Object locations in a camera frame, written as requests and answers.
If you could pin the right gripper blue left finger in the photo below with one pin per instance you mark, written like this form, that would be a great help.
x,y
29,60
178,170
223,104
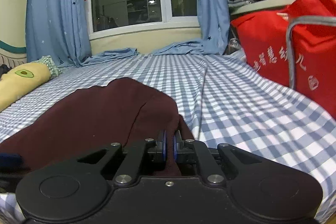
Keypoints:
x,y
162,146

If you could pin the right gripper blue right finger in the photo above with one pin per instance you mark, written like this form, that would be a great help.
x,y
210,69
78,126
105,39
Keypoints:
x,y
178,147

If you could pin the maroon printed t-shirt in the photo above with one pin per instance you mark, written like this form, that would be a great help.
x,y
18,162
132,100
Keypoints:
x,y
124,111

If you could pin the dark clothes pile on pillow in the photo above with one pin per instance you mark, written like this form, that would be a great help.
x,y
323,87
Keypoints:
x,y
4,69

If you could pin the blue checked bed sheet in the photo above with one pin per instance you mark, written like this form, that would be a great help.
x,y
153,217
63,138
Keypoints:
x,y
222,99

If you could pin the green checked cushion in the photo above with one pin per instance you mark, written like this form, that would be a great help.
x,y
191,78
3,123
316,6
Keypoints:
x,y
54,70

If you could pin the right blue star curtain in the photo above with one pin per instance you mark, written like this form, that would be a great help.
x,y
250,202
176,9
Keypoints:
x,y
214,20

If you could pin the blue star curtain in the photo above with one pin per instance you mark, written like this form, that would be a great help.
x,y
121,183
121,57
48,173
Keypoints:
x,y
58,28
214,20

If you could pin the red fabric tote bag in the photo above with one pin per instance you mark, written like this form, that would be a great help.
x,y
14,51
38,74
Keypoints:
x,y
293,42

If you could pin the yellow avocado print pillow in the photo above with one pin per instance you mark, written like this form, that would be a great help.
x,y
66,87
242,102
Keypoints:
x,y
21,80

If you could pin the left blue star curtain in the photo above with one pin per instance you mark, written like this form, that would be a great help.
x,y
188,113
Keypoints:
x,y
58,28

